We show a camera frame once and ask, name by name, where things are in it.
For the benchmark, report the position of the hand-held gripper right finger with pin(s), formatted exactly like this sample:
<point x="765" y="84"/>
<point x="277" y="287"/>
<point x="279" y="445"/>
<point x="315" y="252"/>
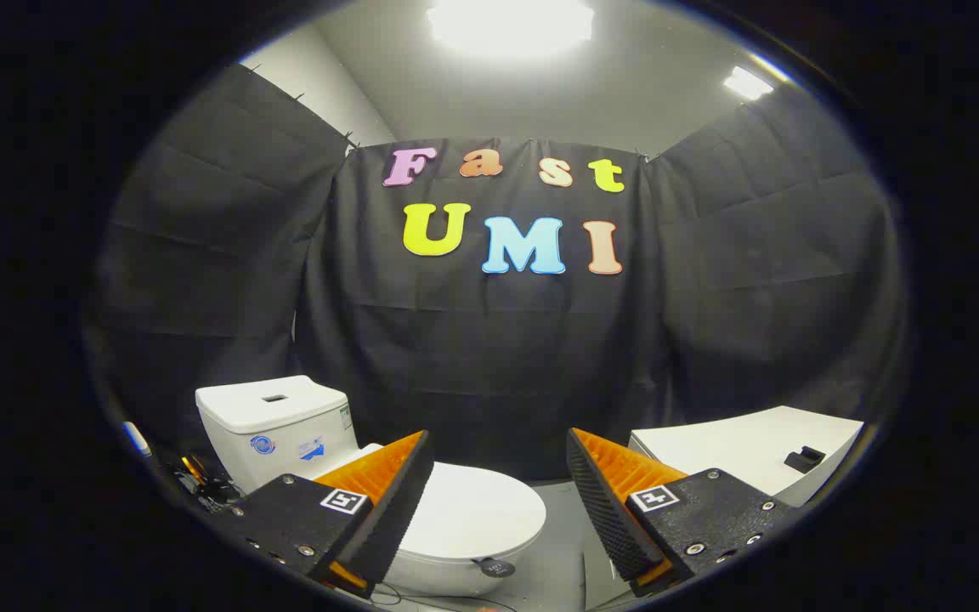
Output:
<point x="604" y="510"/>

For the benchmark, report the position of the small black holder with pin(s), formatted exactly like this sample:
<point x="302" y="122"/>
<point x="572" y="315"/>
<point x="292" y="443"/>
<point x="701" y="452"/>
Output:
<point x="804" y="460"/>

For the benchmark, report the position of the white cabinet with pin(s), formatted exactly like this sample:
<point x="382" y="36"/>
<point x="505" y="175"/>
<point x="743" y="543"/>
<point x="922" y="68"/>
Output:
<point x="736" y="442"/>

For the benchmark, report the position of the black backdrop cloth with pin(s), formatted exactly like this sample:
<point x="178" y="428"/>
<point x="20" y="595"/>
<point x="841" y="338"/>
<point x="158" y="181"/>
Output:
<point x="489" y="357"/>

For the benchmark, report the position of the white toilet lid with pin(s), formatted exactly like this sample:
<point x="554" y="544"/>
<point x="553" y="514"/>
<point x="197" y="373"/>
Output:
<point x="481" y="510"/>

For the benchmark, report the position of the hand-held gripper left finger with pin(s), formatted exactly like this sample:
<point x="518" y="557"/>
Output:
<point x="396" y="510"/>

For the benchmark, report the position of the small ceiling light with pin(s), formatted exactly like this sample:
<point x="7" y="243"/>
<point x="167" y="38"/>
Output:
<point x="748" y="82"/>

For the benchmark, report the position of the small blue white object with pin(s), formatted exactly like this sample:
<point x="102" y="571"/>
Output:
<point x="137" y="439"/>

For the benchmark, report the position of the large ceiling light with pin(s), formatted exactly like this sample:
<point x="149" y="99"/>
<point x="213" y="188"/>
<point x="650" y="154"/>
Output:
<point x="511" y="25"/>

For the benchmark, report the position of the white toilet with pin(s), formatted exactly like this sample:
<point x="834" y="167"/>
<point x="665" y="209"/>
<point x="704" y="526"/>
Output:
<point x="268" y="425"/>

